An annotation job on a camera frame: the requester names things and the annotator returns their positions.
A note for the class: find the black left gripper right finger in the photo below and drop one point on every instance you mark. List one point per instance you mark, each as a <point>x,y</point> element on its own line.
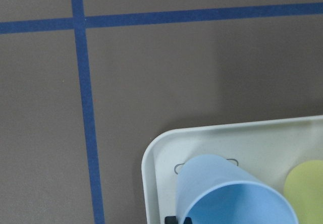
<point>187,220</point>

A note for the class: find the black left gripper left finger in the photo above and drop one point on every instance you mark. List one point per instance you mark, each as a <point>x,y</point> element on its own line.
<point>170,220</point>

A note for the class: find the light blue plastic cup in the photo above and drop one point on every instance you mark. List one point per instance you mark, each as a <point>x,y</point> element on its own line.
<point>211,189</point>

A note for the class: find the yellow plastic cup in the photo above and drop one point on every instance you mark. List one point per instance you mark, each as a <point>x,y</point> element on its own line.
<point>303,189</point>

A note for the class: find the cream plastic tray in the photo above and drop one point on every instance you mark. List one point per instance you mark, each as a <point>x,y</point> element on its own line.
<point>266,149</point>

